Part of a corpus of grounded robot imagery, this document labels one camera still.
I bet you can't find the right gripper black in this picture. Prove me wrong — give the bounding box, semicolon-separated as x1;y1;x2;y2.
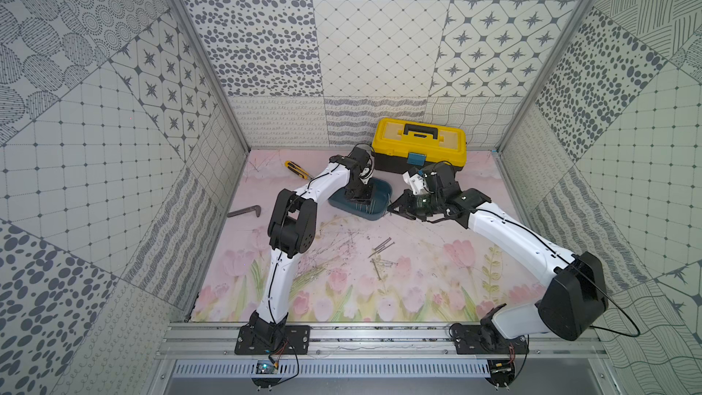
386;188;444;221

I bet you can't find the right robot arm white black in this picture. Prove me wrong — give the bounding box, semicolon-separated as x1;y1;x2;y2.
388;163;608;350

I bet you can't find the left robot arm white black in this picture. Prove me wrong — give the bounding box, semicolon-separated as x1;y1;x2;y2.
249;144;375;350

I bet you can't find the teal plastic storage box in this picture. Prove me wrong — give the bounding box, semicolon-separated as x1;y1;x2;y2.
328;177;392;221

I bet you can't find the yellow black toolbox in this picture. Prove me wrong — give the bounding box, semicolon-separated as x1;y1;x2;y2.
372;118;467;174

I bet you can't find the yellow utility knife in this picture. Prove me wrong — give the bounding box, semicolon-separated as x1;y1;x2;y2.
284;161;312;180

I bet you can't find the dark metal hex key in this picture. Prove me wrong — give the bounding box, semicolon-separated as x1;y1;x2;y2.
227;205;261;219

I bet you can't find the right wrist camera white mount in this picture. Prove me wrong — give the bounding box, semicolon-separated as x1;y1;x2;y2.
402;168;428;196

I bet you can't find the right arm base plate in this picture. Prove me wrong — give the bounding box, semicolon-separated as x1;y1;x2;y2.
449;323;529;356

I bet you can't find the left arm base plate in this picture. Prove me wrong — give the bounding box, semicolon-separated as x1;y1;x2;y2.
235;325;311;356

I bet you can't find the aluminium mounting rail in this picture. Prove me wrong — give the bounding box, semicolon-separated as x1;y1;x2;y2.
155;323;607;360

